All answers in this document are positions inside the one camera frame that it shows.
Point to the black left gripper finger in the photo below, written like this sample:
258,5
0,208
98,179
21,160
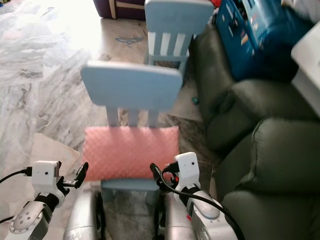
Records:
82,172

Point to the light blue child chair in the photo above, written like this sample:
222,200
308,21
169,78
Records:
177,15
130,87

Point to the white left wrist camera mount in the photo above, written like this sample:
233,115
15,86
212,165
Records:
45,172

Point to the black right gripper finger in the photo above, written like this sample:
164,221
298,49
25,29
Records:
156,174

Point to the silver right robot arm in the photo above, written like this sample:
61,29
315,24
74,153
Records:
205,215

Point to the small teal object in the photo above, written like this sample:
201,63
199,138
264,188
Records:
194,100

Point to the silver robot leg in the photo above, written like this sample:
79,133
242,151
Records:
80,220
177,222

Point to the dark purple storage box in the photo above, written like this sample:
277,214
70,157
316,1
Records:
120,10

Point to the silver left robot leg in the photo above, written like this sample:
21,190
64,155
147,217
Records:
80,220

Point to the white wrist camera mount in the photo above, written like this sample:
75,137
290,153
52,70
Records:
45,172
187,167

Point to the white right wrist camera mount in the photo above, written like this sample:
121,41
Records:
187,167

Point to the silver right robot leg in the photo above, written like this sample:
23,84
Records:
177,222

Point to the pink dotted pillow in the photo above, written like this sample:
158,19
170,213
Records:
130,152

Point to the grey-green leather sofa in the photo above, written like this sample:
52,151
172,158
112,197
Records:
280,160

